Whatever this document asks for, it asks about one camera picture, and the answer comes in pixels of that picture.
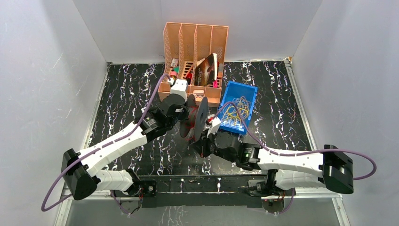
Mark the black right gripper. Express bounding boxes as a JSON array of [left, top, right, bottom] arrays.
[[190, 129, 236, 163]]

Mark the grey filament spool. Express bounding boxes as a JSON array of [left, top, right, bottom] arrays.
[[179, 94, 208, 141]]

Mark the blue plastic bin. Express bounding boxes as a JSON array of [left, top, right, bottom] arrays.
[[218, 81, 258, 135]]

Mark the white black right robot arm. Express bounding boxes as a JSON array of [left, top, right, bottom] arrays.
[[190, 132, 354, 195]]

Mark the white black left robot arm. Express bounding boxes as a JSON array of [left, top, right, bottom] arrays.
[[61, 94, 189, 200]]

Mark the white pink stapler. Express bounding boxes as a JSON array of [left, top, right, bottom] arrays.
[[193, 89, 205, 96]]

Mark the red black bottle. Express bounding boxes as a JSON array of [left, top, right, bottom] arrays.
[[185, 73, 192, 84]]

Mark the dark book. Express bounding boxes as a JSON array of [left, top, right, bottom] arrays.
[[194, 53, 218, 87]]

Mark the pink desk organizer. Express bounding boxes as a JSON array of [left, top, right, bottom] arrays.
[[163, 22, 229, 107]]

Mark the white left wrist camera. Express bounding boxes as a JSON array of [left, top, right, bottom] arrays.
[[170, 79, 188, 101]]

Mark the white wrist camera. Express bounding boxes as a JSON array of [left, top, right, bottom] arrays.
[[170, 79, 188, 101], [205, 114, 221, 138]]

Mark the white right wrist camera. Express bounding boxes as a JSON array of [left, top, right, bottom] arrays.
[[205, 114, 221, 138]]

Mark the red thin wire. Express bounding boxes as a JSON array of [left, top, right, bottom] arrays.
[[184, 106, 200, 141]]

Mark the yellow wire bundle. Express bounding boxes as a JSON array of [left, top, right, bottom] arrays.
[[224, 96, 252, 126]]

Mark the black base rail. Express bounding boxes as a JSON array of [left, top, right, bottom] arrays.
[[112, 174, 297, 210]]

